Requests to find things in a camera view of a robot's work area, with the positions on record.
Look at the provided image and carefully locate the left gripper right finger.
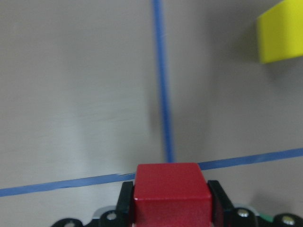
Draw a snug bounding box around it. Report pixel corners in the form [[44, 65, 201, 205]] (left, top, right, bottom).
[[207, 180, 234, 227]]

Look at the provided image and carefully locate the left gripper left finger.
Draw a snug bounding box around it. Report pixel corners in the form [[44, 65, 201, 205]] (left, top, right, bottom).
[[116, 181, 134, 227]]

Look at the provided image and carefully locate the red wooden block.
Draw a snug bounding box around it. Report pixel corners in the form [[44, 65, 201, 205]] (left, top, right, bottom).
[[134, 163, 212, 227]]

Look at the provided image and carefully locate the yellow wooden block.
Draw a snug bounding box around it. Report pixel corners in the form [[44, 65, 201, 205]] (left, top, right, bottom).
[[257, 0, 303, 63]]

